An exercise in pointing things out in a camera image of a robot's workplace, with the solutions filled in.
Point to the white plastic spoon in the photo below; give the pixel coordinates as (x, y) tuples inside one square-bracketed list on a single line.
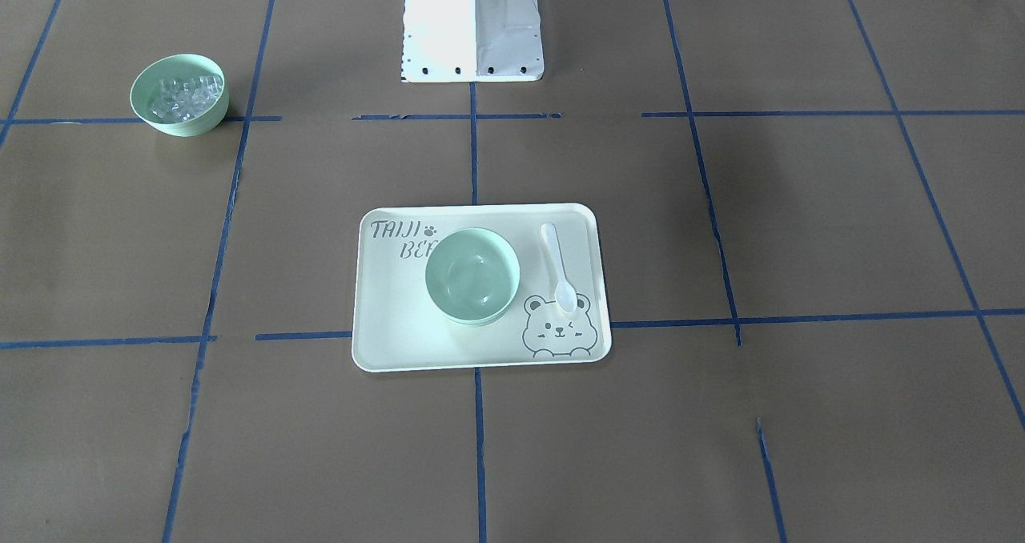
[(563, 292)]

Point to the green bowl on tray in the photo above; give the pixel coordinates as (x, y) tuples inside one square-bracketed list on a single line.
[(474, 319)]

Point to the pale cream serving tray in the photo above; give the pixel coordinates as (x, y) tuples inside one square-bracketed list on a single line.
[(396, 328)]

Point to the green bowl with ice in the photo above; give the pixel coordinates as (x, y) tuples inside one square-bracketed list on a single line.
[(144, 89)]

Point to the clear ice cubes pile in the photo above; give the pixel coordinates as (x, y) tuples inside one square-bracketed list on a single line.
[(179, 100)]

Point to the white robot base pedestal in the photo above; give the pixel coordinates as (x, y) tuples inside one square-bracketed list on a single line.
[(448, 41)]

